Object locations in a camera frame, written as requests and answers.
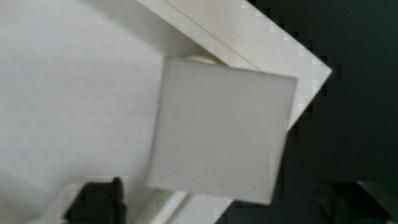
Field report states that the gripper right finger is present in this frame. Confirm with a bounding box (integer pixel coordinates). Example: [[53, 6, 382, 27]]
[[316, 182, 398, 224]]

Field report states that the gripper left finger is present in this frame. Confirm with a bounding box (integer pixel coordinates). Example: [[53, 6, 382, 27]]
[[41, 175, 130, 224]]

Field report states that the white table leg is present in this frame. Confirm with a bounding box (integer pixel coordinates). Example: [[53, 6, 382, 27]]
[[148, 58, 297, 204]]

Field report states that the white square table top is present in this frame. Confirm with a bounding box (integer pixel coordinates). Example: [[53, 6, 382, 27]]
[[0, 0, 331, 224]]

